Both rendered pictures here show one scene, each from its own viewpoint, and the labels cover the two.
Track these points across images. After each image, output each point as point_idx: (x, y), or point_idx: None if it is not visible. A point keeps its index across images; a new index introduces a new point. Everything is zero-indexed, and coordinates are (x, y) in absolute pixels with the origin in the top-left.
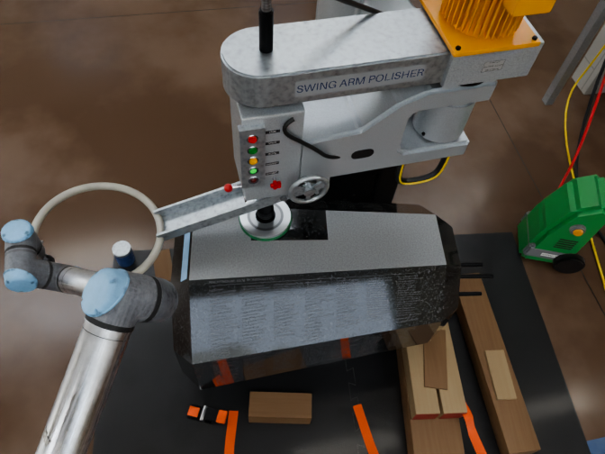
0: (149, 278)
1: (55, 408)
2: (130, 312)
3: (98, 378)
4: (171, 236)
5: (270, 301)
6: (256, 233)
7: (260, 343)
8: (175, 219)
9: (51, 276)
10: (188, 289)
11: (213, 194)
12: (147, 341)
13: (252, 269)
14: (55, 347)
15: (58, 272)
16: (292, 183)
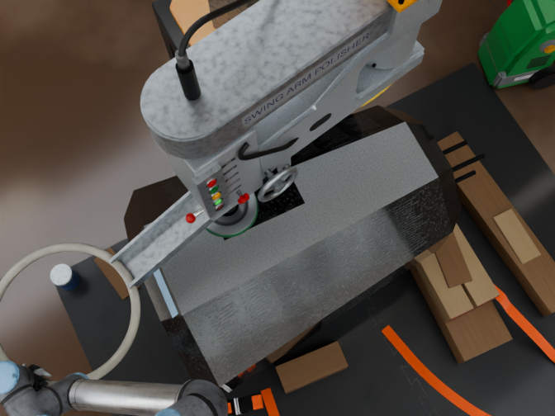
0: (196, 401)
1: None
2: None
3: None
4: (143, 280)
5: (273, 295)
6: (227, 232)
7: (279, 337)
8: (135, 258)
9: (61, 402)
10: (185, 323)
11: (166, 215)
12: (140, 359)
13: (242, 273)
14: None
15: (66, 394)
16: (256, 183)
